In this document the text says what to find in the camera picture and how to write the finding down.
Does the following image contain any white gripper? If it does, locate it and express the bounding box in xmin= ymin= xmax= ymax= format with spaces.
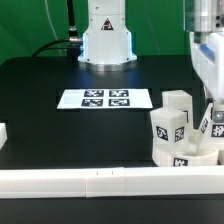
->
xmin=189 ymin=32 xmax=224 ymax=123

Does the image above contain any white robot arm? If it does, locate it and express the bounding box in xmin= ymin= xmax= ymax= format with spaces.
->
xmin=78 ymin=0 xmax=224 ymax=123

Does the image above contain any white front fence bar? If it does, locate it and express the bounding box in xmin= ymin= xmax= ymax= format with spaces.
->
xmin=0 ymin=166 xmax=224 ymax=199

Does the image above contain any white fence bar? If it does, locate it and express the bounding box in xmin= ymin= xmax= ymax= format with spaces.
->
xmin=0 ymin=123 xmax=7 ymax=150
xmin=0 ymin=166 xmax=224 ymax=199

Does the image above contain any white marker sheet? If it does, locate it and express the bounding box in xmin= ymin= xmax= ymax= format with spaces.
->
xmin=57 ymin=89 xmax=153 ymax=109

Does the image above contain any white left fence bar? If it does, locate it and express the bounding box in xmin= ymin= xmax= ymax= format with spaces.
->
xmin=0 ymin=123 xmax=7 ymax=150

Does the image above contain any black cable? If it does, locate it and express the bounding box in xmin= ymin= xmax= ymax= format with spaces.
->
xmin=31 ymin=0 xmax=84 ymax=58

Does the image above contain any white thin cable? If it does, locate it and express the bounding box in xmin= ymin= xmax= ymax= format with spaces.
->
xmin=44 ymin=0 xmax=63 ymax=57

